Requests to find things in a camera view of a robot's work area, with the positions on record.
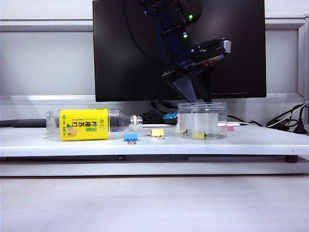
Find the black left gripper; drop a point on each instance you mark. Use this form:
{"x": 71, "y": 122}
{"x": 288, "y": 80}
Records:
{"x": 190, "y": 70}

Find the round transparent plastic jar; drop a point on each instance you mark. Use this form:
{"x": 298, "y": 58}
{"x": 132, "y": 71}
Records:
{"x": 217, "y": 113}

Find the pink binder clip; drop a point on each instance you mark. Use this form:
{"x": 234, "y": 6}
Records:
{"x": 230, "y": 128}

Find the blue black computer mouse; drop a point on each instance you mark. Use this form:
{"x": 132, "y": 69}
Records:
{"x": 170, "y": 117}

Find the silver white adapter block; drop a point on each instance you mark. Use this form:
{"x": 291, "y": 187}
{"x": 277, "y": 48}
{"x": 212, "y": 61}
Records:
{"x": 234, "y": 124}

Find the white raised desk board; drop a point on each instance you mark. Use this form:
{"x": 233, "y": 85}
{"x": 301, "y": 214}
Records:
{"x": 144, "y": 146}

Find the black computer monitor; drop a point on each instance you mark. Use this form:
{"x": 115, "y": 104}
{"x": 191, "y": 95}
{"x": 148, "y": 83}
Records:
{"x": 116, "y": 72}

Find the blue binder clip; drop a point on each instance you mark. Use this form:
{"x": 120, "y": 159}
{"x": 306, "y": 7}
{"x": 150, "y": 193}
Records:
{"x": 131, "y": 136}

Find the black power plug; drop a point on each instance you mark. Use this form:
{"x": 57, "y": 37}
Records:
{"x": 303, "y": 128}

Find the clear bottle with yellow label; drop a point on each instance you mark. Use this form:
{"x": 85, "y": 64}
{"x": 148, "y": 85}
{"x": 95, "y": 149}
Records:
{"x": 84, "y": 125}

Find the large black board foot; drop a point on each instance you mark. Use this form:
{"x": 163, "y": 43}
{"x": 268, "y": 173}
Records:
{"x": 292, "y": 159}

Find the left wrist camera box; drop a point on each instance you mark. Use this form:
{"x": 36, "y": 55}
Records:
{"x": 214, "y": 47}

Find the grey aluminium partition frame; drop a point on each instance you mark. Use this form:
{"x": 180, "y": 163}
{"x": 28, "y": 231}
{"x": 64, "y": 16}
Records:
{"x": 48, "y": 26}

